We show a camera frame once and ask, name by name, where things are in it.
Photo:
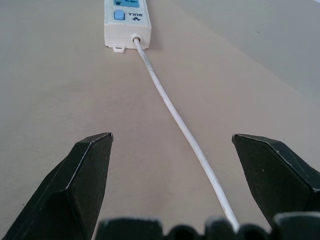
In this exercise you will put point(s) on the white power strip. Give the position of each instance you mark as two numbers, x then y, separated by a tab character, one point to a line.
127	25

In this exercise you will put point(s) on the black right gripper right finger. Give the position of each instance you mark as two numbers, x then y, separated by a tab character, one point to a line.
272	175

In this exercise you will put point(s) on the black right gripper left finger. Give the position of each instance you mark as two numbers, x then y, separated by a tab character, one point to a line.
72	190

